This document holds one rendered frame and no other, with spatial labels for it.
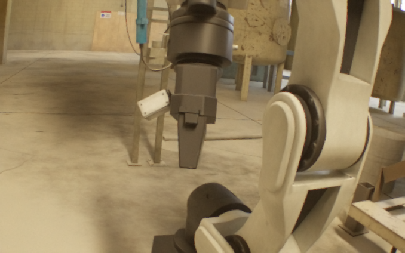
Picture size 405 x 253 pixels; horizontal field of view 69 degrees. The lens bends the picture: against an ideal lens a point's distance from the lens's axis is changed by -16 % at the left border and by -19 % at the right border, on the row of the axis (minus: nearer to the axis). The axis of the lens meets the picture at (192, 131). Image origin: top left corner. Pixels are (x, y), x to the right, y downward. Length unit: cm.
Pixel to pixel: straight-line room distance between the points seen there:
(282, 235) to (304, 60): 30
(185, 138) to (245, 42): 451
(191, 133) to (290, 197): 22
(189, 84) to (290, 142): 18
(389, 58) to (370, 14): 675
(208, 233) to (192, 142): 43
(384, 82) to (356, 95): 677
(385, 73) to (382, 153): 516
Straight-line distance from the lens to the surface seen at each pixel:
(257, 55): 493
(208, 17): 45
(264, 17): 496
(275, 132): 54
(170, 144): 248
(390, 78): 736
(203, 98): 41
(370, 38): 59
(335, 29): 51
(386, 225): 139
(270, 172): 55
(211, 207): 88
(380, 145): 224
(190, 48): 44
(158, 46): 189
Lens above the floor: 73
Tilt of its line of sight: 14 degrees down
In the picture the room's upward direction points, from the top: 7 degrees clockwise
